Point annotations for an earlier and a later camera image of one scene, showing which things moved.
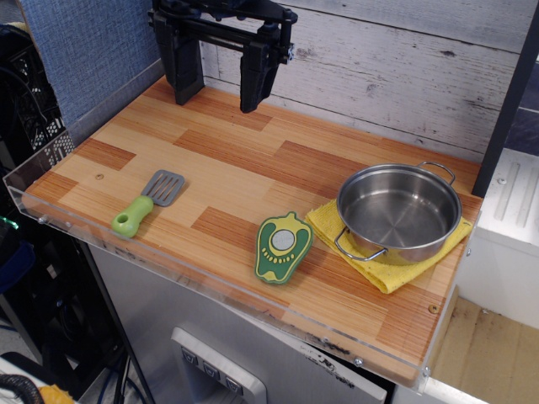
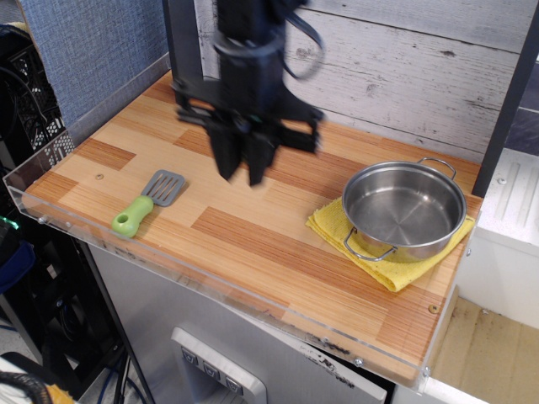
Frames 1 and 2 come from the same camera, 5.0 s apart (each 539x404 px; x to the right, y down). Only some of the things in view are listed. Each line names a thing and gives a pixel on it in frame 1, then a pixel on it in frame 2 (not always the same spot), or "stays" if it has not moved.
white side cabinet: x=500 y=272 stays
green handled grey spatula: x=161 y=190 stays
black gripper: x=253 y=24 → x=250 y=89
